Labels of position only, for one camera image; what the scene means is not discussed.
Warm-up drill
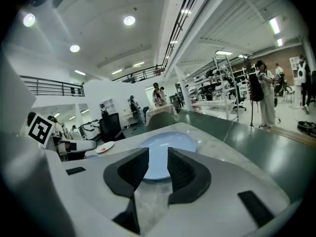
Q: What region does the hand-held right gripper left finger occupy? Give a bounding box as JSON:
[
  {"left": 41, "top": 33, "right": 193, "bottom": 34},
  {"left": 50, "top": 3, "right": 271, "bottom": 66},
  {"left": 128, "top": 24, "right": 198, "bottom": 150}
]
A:
[{"left": 60, "top": 146, "right": 150, "bottom": 235}]

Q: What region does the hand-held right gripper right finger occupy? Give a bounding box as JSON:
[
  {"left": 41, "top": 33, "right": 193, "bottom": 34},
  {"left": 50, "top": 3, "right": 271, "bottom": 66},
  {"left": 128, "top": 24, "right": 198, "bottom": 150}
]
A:
[{"left": 167, "top": 146, "right": 294, "bottom": 230}]

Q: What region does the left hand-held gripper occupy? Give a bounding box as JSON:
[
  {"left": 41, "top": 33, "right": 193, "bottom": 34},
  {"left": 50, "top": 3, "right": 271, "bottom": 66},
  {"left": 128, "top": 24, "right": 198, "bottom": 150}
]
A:
[{"left": 28, "top": 113, "right": 97, "bottom": 161}]

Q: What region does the blue big plate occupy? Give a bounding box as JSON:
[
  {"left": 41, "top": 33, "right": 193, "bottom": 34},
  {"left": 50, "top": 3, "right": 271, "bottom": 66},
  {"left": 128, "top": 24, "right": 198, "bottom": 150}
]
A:
[{"left": 137, "top": 131, "right": 198, "bottom": 181}]

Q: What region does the small white plate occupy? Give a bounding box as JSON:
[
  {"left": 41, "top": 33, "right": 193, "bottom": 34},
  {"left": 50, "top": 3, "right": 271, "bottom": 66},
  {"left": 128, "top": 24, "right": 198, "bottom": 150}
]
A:
[{"left": 95, "top": 141, "right": 116, "bottom": 154}]

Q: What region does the black mesh armchair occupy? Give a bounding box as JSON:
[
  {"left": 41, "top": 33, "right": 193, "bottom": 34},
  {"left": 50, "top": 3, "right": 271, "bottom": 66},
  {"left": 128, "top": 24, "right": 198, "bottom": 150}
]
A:
[{"left": 99, "top": 113, "right": 126, "bottom": 143}]

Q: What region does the white cubby shelf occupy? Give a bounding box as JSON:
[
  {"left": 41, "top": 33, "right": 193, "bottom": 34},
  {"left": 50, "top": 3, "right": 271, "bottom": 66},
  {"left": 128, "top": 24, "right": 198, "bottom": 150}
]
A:
[{"left": 102, "top": 98, "right": 117, "bottom": 114}]

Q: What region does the grey shell chair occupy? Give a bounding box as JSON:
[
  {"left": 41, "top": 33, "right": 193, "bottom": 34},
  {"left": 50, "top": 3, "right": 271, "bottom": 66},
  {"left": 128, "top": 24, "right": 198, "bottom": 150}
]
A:
[{"left": 145, "top": 111, "right": 177, "bottom": 133}]

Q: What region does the black mezzanine railing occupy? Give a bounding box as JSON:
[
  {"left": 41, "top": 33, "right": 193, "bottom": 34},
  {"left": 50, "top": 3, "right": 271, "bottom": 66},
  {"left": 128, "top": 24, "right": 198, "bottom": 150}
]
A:
[
  {"left": 19, "top": 75, "right": 85, "bottom": 97},
  {"left": 112, "top": 64, "right": 165, "bottom": 84},
  {"left": 161, "top": 0, "right": 205, "bottom": 70}
]

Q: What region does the white metal storage rack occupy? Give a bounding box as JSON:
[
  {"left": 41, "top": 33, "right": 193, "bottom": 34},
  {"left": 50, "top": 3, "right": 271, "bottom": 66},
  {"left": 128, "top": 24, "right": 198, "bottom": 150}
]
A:
[{"left": 190, "top": 50, "right": 247, "bottom": 122}]

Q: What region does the black bag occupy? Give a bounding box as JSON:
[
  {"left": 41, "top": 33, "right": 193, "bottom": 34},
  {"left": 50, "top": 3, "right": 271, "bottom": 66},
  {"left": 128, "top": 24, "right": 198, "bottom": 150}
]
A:
[{"left": 247, "top": 68, "right": 265, "bottom": 103}]

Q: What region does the coat stand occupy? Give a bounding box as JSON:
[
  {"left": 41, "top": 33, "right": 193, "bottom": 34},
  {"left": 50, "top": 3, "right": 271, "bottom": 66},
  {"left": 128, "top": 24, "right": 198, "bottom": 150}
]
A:
[{"left": 243, "top": 54, "right": 256, "bottom": 128}]

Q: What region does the black round device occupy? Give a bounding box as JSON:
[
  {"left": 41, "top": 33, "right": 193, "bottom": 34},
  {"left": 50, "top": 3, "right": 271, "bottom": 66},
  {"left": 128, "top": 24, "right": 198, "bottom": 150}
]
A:
[{"left": 297, "top": 120, "right": 316, "bottom": 135}]

